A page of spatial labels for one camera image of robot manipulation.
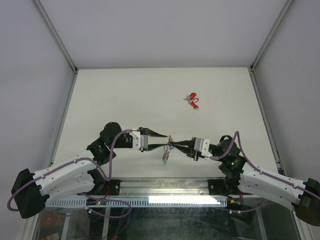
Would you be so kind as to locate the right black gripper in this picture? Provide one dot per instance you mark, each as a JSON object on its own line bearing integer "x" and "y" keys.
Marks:
{"x": 189, "y": 151}

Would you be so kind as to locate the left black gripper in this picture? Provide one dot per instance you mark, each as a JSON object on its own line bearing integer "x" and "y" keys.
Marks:
{"x": 149, "y": 132}

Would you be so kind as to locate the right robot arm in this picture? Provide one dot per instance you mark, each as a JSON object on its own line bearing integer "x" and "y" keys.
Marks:
{"x": 244, "y": 176}

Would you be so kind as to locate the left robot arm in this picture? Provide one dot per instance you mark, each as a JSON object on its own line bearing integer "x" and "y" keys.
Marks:
{"x": 33, "y": 191}

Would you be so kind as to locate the red tag key lower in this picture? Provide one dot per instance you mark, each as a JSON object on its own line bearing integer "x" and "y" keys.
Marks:
{"x": 193, "y": 103}

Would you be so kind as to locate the red tag key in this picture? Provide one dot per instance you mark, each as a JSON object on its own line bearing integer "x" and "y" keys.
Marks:
{"x": 193, "y": 103}
{"x": 190, "y": 97}

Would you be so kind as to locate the red tag key upper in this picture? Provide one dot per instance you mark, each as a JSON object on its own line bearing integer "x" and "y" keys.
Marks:
{"x": 190, "y": 97}

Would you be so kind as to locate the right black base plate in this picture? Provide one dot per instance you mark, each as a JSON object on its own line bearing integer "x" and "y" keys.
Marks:
{"x": 217, "y": 187}

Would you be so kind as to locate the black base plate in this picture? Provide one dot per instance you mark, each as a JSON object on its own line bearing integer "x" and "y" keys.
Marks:
{"x": 106, "y": 188}
{"x": 217, "y": 187}

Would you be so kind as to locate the aluminium mounting rail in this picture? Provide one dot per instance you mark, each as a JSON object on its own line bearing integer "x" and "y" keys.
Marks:
{"x": 162, "y": 186}

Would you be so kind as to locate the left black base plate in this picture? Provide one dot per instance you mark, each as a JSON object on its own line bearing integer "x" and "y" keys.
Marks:
{"x": 106, "y": 188}

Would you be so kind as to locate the white slotted cable duct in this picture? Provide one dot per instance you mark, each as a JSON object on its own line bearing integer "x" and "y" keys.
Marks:
{"x": 157, "y": 201}

